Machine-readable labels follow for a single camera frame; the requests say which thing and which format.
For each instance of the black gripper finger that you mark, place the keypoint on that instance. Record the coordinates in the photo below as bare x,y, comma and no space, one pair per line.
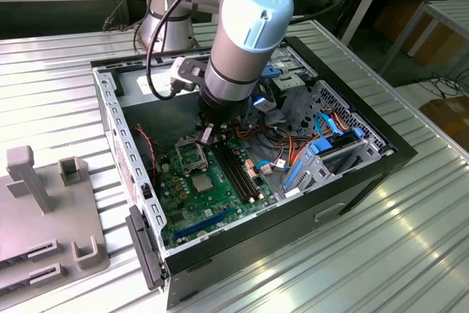
204,135

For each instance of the silver CPU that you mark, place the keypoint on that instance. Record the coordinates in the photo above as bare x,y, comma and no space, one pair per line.
202,183

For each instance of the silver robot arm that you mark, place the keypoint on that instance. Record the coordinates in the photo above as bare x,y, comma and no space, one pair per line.
234,56

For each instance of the CPU socket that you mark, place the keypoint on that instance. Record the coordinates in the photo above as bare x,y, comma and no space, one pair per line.
199,172

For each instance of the black RAM slot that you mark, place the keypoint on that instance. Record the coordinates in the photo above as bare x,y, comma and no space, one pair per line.
240,172
229,174

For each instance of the grey power supply unit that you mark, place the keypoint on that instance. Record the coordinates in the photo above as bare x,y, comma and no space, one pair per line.
157,115

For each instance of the black case fan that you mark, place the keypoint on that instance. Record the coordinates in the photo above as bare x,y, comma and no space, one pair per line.
147,159

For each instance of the blue drive latch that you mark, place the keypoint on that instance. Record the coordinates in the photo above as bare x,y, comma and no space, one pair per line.
274,72

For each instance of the green motherboard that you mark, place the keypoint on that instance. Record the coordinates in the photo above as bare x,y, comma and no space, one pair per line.
204,206

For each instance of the grey optical drive cage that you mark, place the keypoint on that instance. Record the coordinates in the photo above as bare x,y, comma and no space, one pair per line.
293,82

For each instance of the blue expansion slot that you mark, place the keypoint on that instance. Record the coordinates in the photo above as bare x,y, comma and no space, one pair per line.
202,224

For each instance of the hard disk in blue carrier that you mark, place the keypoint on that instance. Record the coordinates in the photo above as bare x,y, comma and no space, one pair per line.
322,146

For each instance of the grey perforated disk bay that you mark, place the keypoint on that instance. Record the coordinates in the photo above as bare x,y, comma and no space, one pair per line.
329,96

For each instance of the black PC case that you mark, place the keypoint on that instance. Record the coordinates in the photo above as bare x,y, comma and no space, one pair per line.
256,250

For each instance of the black card retainer latch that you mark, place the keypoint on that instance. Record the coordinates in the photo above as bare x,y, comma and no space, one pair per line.
145,250

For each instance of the grey parts rack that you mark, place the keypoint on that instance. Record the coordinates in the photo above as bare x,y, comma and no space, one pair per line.
44,232

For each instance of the stacked cardboard boxes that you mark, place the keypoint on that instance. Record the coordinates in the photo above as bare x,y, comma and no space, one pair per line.
394,16

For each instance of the brown cardboard box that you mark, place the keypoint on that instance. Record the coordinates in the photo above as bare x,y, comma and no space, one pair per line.
450,118

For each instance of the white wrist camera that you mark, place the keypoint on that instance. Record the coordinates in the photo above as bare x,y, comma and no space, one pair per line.
264,105
183,86

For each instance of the black camera bracket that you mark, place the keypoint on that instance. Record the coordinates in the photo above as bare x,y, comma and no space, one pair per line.
194,69

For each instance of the grey disk bay blue rail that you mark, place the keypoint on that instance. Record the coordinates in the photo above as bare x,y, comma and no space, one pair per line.
311,175

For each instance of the grey metal shelf frame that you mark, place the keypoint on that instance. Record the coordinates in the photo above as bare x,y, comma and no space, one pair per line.
450,10

